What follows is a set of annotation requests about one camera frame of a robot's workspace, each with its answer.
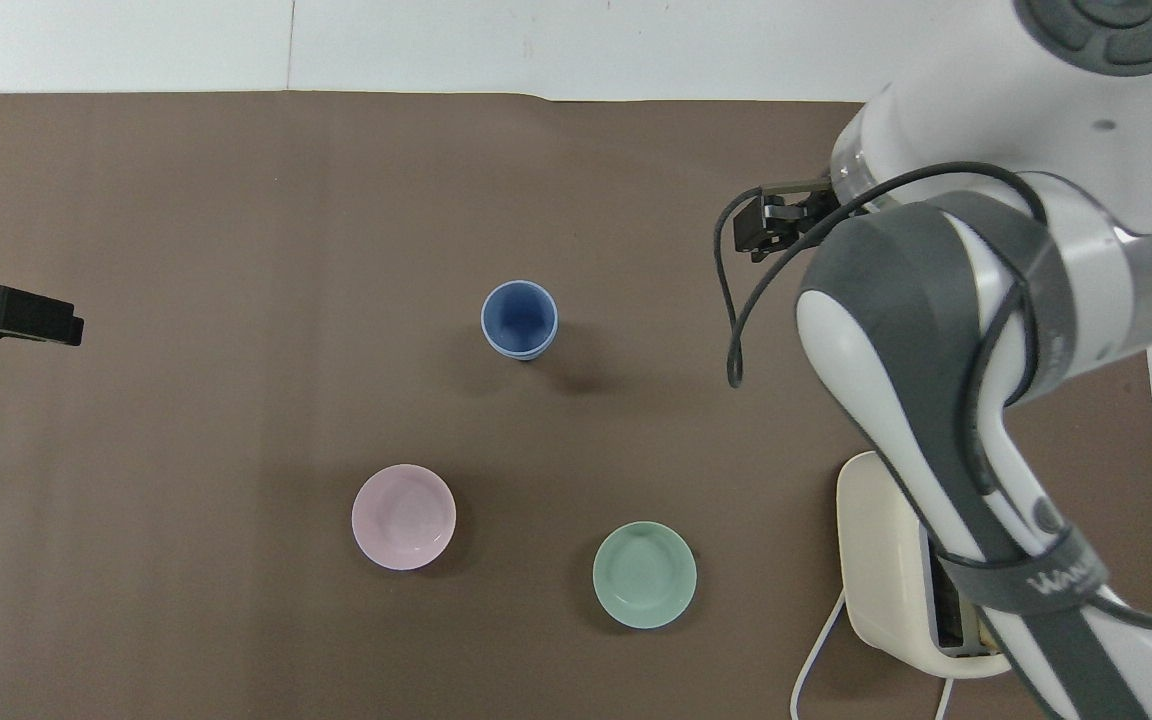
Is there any green bowl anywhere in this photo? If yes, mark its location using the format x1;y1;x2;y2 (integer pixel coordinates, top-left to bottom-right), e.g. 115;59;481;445
592;521;698;631

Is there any blue cup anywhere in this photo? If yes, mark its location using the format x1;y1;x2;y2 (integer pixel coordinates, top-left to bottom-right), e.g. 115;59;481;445
480;280;560;362

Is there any black cable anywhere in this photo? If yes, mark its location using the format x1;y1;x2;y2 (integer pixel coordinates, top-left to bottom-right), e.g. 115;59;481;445
714;162;1050;391

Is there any cream white box device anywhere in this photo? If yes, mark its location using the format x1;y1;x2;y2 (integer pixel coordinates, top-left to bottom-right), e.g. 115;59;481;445
835;450;1015;682

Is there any pink bowl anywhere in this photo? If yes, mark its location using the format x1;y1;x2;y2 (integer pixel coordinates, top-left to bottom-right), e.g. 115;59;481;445
351;463;458;572

